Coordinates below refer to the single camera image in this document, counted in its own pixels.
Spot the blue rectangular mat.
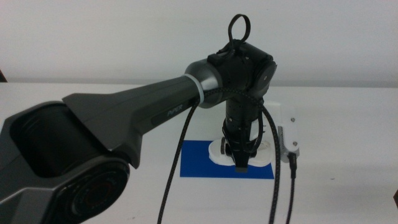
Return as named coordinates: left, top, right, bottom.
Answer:
left=179, top=139, right=275, bottom=180

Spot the thick braided black cable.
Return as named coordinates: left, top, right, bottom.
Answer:
left=157, top=87, right=282, bottom=224

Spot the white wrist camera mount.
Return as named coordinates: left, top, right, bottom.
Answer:
left=262, top=100, right=301, bottom=164

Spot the thin black camera cable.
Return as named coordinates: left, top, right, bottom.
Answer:
left=285, top=151, right=298, bottom=224

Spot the black looped wrist cable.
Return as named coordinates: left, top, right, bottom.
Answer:
left=217, top=13, right=251, bottom=60

